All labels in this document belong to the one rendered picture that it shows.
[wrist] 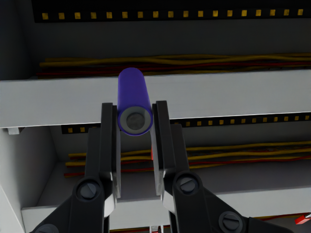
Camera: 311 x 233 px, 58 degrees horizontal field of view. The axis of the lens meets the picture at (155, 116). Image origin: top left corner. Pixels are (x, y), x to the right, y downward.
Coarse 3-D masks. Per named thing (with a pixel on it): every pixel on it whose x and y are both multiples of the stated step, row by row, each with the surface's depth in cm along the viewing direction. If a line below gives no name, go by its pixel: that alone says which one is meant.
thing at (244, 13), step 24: (48, 0) 36; (72, 0) 36; (96, 0) 36; (120, 0) 37; (144, 0) 37; (168, 0) 37; (192, 0) 38; (216, 0) 38; (240, 0) 38; (264, 0) 39; (288, 0) 39
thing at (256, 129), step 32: (32, 32) 41; (64, 32) 42; (96, 32) 42; (128, 32) 43; (160, 32) 43; (192, 32) 44; (224, 32) 45; (256, 32) 45; (288, 32) 46; (32, 64) 44; (128, 64) 46; (192, 128) 56; (224, 128) 57; (256, 128) 58; (288, 128) 59; (64, 160) 58
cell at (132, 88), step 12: (132, 72) 18; (120, 84) 17; (132, 84) 16; (144, 84) 17; (120, 96) 15; (132, 96) 14; (144, 96) 15; (120, 108) 14; (132, 108) 14; (144, 108) 14; (120, 120) 14; (132, 120) 14; (144, 120) 14; (132, 132) 14; (144, 132) 14
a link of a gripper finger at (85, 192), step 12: (84, 180) 11; (96, 180) 11; (72, 192) 11; (84, 192) 11; (96, 192) 11; (72, 204) 11; (84, 204) 11; (96, 204) 11; (72, 216) 10; (84, 216) 10; (96, 216) 10; (108, 216) 13; (72, 228) 10; (84, 228) 10; (96, 228) 10; (108, 228) 12
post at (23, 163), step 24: (0, 0) 34; (0, 24) 34; (0, 48) 33; (24, 48) 41; (0, 72) 33; (24, 72) 41; (24, 144) 39; (48, 144) 51; (0, 168) 32; (24, 168) 39; (48, 168) 50; (0, 192) 32; (24, 192) 38; (0, 216) 35
